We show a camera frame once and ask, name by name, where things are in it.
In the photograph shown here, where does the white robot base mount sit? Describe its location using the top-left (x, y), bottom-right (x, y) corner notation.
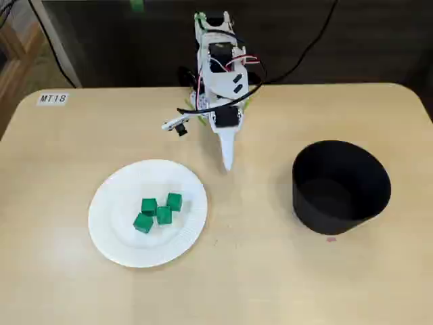
top-left (188, 89), bottom-right (212, 113)

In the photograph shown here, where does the thin black power cable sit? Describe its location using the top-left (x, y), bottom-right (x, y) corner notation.
top-left (262, 0), bottom-right (339, 85)

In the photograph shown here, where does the wooden furniture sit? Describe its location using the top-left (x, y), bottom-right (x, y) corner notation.
top-left (0, 13), bottom-right (47, 142)

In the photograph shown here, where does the green block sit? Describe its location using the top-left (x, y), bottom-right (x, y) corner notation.
top-left (133, 212), bottom-right (155, 234)
top-left (156, 205), bottom-right (173, 225)
top-left (140, 198), bottom-right (158, 216)
top-left (166, 192), bottom-right (183, 213)

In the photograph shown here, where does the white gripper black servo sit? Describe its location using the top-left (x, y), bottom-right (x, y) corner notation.
top-left (208, 103), bottom-right (246, 173)

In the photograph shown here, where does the dark partition panel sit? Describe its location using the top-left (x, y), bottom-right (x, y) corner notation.
top-left (42, 0), bottom-right (415, 89)

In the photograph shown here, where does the white paper plate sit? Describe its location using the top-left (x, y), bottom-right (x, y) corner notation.
top-left (87, 158), bottom-right (208, 269)

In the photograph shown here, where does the black table clamp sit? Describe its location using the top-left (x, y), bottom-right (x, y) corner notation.
top-left (178, 66), bottom-right (200, 92)

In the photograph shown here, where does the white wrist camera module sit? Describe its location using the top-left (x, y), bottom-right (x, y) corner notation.
top-left (161, 113), bottom-right (193, 138)

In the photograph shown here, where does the red white servo wire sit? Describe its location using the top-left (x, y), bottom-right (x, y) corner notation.
top-left (223, 53), bottom-right (262, 74)

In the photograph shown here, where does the black pot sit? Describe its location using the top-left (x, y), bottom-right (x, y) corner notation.
top-left (291, 139), bottom-right (392, 236)

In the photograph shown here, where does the white metal post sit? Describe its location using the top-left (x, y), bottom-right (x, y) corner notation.
top-left (32, 0), bottom-right (84, 89)

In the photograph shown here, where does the white MT18 label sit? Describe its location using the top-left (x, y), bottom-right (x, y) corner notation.
top-left (36, 93), bottom-right (70, 106)

